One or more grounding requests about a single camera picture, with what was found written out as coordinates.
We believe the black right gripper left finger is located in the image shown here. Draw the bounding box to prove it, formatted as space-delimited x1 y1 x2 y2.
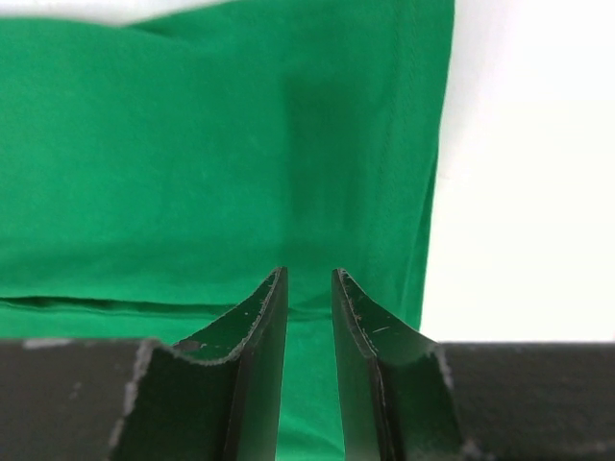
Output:
1 267 288 460

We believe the green t shirt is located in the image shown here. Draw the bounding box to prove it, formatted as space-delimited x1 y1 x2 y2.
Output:
1 1 455 460

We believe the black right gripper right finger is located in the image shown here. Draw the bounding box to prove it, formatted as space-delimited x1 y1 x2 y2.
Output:
332 269 614 460

